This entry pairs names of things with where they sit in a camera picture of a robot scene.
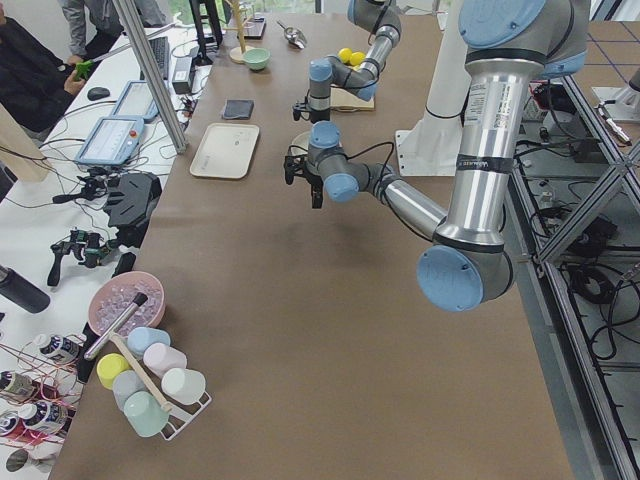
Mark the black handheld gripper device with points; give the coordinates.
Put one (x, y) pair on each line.
(87, 248)

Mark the pink bowl with ice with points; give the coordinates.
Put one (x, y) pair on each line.
(118, 293)

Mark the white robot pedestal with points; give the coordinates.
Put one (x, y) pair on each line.
(432, 146)

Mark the near blue teach pendant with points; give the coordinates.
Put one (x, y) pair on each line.
(112, 141)

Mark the blue cup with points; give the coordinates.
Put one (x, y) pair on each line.
(141, 338)

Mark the mint green cup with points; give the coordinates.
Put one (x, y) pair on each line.
(145, 414)

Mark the metal scoop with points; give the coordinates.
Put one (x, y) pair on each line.
(293, 35)

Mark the seated person in black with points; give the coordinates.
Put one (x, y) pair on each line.
(36, 86)

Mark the white cup rack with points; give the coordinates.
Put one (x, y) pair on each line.
(182, 415)

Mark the whole yellow lemon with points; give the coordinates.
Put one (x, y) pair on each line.
(344, 55)
(357, 58)

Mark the grey cup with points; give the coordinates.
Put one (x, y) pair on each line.
(125, 385)

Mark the aluminium frame post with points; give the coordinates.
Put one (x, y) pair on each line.
(135, 31)

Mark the wooden cutting board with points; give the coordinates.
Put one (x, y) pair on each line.
(344, 101)

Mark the far blue teach pendant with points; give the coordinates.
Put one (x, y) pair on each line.
(136, 100)

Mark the cream round plate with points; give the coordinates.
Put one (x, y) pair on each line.
(300, 144)

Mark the white cup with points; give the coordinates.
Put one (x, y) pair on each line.
(184, 385)

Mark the wooden cup tree stand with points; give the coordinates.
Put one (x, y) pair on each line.
(237, 54)

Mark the black plastic bracket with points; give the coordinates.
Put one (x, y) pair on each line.
(131, 199)

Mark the dark grey folded cloth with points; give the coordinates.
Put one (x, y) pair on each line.
(237, 109)

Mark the cream rectangular tray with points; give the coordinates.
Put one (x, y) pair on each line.
(225, 151)

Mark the blue teach pendant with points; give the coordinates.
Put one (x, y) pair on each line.
(136, 100)
(112, 141)

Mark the yellow cup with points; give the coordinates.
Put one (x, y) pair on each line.
(109, 367)

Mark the black computer mouse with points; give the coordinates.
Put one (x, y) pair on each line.
(98, 93)

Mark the pink cup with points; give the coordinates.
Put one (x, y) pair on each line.
(159, 358)

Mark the black keyboard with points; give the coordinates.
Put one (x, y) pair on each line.
(161, 52)

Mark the metal black-tipped muddler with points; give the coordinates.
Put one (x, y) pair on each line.
(139, 300)

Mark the mint green bowl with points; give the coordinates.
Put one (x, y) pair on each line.
(256, 59)

